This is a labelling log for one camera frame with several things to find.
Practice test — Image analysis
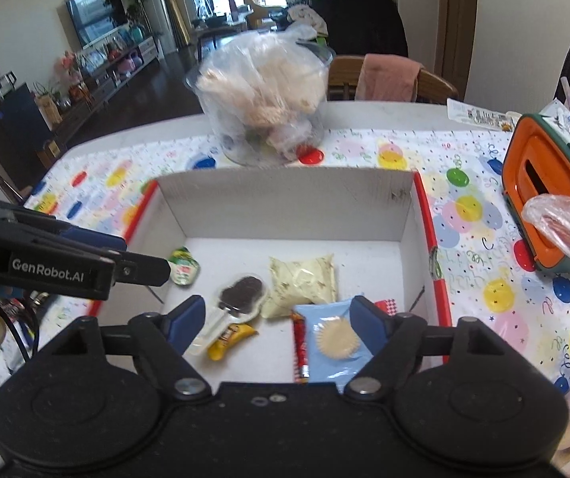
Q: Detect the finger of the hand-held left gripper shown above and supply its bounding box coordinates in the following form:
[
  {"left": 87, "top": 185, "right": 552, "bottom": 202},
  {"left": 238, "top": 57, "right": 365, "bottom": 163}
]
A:
[
  {"left": 113, "top": 253, "right": 172, "bottom": 287},
  {"left": 0, "top": 192, "right": 127, "bottom": 257}
]

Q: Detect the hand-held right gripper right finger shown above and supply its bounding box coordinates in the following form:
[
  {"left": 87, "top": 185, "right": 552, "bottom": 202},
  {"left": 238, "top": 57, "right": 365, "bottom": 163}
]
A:
[{"left": 343, "top": 296, "right": 515, "bottom": 400}]

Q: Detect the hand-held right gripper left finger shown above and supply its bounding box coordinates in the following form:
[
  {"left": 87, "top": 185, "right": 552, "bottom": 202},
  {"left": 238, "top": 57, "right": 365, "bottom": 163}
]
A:
[{"left": 21, "top": 295, "right": 213, "bottom": 402}]

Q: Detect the light blue cookie packet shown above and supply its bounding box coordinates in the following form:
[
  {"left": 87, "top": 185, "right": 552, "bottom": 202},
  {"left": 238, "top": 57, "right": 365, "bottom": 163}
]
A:
[{"left": 292, "top": 298, "right": 390, "bottom": 394}]

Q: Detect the green jelly cup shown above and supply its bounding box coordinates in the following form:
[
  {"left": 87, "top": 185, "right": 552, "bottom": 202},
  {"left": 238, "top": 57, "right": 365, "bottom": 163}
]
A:
[{"left": 168, "top": 246, "right": 201, "bottom": 287}]

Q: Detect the yellow snack packet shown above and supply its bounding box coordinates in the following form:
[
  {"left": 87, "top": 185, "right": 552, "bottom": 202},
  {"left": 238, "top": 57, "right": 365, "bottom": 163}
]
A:
[{"left": 208, "top": 323, "right": 258, "bottom": 362}]

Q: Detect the clear chocolate cookie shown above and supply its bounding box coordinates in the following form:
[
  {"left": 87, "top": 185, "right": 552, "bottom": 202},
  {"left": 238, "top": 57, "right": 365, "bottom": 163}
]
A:
[{"left": 185, "top": 274, "right": 268, "bottom": 357}]

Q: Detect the red snack packet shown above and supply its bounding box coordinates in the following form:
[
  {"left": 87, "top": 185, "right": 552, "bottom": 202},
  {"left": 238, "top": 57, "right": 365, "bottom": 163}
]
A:
[{"left": 291, "top": 298, "right": 398, "bottom": 384}]

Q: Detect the cream star-print packet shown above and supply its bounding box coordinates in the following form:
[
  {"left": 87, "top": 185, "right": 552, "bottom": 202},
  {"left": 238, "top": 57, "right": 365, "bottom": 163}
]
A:
[{"left": 261, "top": 254, "right": 336, "bottom": 318}]

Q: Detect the red cardboard box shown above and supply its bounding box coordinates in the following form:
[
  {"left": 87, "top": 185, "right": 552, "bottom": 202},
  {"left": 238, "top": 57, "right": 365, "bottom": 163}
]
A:
[{"left": 88, "top": 168, "right": 452, "bottom": 384}]

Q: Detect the clear bag of snacks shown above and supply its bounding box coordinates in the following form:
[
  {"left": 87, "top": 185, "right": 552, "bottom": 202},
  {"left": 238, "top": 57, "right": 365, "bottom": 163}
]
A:
[{"left": 196, "top": 22, "right": 328, "bottom": 153}]

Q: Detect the dark chair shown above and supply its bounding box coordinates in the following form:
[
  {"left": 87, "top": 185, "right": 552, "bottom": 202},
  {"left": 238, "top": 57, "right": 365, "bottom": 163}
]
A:
[{"left": 0, "top": 149, "right": 31, "bottom": 205}]

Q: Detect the brown paper bag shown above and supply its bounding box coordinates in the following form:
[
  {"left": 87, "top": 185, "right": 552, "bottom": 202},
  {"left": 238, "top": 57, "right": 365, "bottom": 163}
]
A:
[{"left": 36, "top": 142, "right": 64, "bottom": 167}]

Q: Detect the balloon printed tablecloth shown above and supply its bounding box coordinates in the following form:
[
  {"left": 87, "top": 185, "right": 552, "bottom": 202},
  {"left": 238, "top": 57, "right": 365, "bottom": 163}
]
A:
[{"left": 0, "top": 127, "right": 570, "bottom": 478}]

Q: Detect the dark cabinet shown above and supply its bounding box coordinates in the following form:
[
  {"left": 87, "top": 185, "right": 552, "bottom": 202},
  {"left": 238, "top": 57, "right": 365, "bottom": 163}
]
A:
[{"left": 0, "top": 82, "right": 51, "bottom": 180}]

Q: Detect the clear plastic container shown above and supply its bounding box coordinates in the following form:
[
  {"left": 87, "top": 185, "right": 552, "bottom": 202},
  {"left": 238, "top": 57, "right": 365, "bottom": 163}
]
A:
[{"left": 185, "top": 42, "right": 336, "bottom": 167}]

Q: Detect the grey television cabinet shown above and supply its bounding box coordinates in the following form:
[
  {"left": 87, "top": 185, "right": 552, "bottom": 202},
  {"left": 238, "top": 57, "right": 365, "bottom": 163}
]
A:
[{"left": 41, "top": 35, "right": 161, "bottom": 150}]

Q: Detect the pink flower bouquet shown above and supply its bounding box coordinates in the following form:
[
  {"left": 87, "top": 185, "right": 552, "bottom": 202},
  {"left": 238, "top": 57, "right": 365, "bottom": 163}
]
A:
[{"left": 53, "top": 52, "right": 84, "bottom": 85}]

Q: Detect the crumpled clear plastic bag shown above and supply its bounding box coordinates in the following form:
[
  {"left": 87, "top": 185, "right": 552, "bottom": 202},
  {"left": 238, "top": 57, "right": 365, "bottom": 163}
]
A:
[{"left": 521, "top": 195, "right": 570, "bottom": 284}]

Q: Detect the orange and green tissue box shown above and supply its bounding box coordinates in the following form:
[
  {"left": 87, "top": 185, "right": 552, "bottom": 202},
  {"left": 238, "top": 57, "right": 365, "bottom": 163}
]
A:
[{"left": 501, "top": 114, "right": 570, "bottom": 276}]

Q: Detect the flat screen television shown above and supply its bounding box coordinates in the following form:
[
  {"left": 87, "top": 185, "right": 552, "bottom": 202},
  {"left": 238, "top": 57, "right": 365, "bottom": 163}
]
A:
[{"left": 66, "top": 0, "right": 129, "bottom": 49}]

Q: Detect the white printed flat packet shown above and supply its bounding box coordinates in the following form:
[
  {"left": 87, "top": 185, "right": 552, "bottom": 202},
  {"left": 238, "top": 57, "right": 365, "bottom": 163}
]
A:
[{"left": 447, "top": 98, "right": 522, "bottom": 133}]

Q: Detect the green potted plant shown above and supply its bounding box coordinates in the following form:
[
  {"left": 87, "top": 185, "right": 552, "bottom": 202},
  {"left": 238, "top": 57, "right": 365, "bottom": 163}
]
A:
[{"left": 126, "top": 0, "right": 149, "bottom": 31}]

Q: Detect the white standing air conditioner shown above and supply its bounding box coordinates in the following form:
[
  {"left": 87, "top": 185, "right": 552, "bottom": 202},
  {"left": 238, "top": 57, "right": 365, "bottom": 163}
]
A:
[{"left": 133, "top": 0, "right": 166, "bottom": 55}]

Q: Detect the wooden dining chair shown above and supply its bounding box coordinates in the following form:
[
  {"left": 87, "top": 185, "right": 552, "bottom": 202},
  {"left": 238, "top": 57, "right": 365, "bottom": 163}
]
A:
[{"left": 327, "top": 55, "right": 460, "bottom": 103}]

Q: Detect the pink cloth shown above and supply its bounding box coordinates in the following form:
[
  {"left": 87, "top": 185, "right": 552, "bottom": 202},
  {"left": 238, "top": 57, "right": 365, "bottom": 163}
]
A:
[{"left": 355, "top": 54, "right": 423, "bottom": 103}]

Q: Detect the white patterned paper packet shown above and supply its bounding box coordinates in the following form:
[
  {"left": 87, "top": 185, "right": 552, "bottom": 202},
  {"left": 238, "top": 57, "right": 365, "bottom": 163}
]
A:
[{"left": 539, "top": 100, "right": 570, "bottom": 130}]

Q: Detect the beige garment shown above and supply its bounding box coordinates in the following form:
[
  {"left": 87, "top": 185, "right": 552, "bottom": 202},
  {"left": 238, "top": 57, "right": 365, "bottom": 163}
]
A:
[{"left": 287, "top": 6, "right": 328, "bottom": 35}]

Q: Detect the black jacket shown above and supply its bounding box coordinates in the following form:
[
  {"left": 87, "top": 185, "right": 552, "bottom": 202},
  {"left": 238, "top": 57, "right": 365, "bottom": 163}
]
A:
[{"left": 322, "top": 0, "right": 408, "bottom": 58}]

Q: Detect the wooden door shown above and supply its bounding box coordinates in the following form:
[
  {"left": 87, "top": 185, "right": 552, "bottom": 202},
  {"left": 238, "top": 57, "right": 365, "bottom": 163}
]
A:
[{"left": 437, "top": 0, "right": 478, "bottom": 100}]

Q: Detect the black cable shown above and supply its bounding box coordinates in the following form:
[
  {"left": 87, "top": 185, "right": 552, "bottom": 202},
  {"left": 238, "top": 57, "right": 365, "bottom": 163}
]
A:
[{"left": 0, "top": 299, "right": 39, "bottom": 409}]

